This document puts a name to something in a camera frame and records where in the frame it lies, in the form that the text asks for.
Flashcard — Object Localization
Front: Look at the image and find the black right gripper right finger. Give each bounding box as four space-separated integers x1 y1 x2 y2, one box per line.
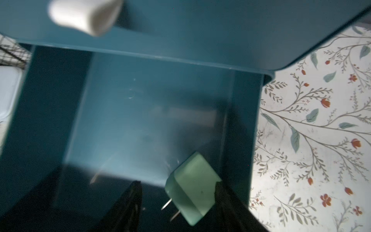
214 182 267 232

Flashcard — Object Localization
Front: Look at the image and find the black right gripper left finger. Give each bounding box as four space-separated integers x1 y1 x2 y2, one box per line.
92 181 143 232

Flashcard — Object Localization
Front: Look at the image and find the green plug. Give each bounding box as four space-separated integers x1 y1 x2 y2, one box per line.
161 150 221 226

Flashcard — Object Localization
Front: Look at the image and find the teal drawer cabinet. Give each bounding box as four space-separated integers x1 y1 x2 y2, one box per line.
1 1 371 232

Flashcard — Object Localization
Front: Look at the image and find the black wire floor crate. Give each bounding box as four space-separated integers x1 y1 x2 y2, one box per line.
1 34 31 70

